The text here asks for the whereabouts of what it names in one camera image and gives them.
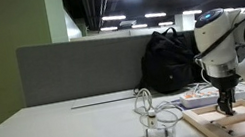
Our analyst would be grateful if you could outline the black backpack with handle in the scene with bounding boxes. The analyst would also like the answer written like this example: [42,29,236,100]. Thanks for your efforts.
[124,23,203,100]

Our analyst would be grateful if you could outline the clear plastic cup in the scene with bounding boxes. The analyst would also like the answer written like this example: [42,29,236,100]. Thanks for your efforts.
[138,107,183,137]

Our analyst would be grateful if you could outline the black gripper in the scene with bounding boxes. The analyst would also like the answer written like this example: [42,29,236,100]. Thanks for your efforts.
[207,70,245,119]

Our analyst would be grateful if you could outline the coiled white cable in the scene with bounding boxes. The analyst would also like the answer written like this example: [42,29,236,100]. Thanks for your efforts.
[130,81,186,125]

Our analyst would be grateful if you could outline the long white cable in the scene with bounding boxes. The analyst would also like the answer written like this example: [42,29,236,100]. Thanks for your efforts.
[183,60,245,104]

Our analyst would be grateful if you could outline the ceiling air vent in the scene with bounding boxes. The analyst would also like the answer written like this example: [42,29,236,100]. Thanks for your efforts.
[118,18,138,29]

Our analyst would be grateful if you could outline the grey desk partition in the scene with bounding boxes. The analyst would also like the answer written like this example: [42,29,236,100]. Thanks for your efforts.
[14,7,245,109]

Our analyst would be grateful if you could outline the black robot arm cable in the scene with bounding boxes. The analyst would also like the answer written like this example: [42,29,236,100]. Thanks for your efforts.
[186,0,245,62]

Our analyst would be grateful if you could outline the white power strip orange switches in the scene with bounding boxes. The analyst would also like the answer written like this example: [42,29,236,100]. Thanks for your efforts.
[179,83,245,112]

